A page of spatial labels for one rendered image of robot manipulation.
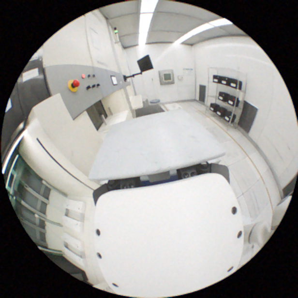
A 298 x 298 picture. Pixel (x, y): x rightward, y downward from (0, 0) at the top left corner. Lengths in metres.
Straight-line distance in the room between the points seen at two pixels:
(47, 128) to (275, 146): 3.06
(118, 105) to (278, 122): 3.41
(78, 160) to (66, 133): 0.10
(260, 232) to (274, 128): 2.43
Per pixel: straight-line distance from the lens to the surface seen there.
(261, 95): 2.86
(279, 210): 0.45
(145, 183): 0.20
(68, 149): 0.32
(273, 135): 2.79
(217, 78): 3.22
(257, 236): 0.54
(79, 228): 0.67
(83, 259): 0.73
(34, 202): 1.24
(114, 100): 1.68
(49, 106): 0.32
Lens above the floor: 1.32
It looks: 44 degrees down
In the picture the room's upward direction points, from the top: 14 degrees counter-clockwise
